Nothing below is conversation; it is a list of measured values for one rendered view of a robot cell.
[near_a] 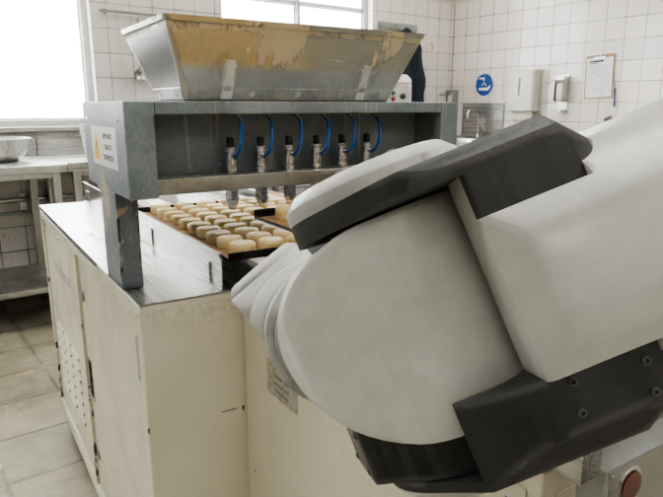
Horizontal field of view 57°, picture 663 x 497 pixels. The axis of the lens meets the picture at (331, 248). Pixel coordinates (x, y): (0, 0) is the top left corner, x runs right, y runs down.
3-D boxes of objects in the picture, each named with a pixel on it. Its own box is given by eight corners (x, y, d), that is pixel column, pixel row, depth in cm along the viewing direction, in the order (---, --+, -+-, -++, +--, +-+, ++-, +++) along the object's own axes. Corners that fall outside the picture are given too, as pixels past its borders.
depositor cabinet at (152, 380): (63, 425, 228) (38, 204, 209) (239, 381, 265) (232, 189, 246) (169, 699, 123) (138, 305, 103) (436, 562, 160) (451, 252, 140)
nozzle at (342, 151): (332, 198, 129) (332, 112, 125) (343, 197, 130) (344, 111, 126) (347, 202, 124) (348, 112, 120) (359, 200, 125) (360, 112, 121)
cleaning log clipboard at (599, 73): (615, 106, 453) (621, 50, 444) (614, 106, 452) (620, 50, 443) (581, 106, 474) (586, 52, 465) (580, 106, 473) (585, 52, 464)
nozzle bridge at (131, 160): (96, 264, 130) (81, 102, 123) (369, 229, 168) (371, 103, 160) (136, 306, 103) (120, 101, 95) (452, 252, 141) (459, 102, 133)
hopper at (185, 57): (124, 102, 125) (119, 31, 122) (349, 103, 154) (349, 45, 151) (168, 101, 101) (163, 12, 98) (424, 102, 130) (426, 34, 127)
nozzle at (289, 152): (280, 203, 122) (278, 112, 118) (293, 202, 124) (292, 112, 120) (294, 207, 117) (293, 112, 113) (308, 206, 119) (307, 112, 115)
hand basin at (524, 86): (533, 200, 521) (543, 68, 496) (505, 204, 499) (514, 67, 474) (447, 188, 598) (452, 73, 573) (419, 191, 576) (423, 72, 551)
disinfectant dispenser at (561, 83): (567, 112, 484) (570, 73, 478) (553, 112, 473) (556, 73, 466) (556, 112, 492) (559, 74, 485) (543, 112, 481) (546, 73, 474)
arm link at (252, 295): (295, 372, 53) (311, 394, 40) (229, 295, 53) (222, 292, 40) (350, 323, 54) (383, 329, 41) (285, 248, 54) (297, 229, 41)
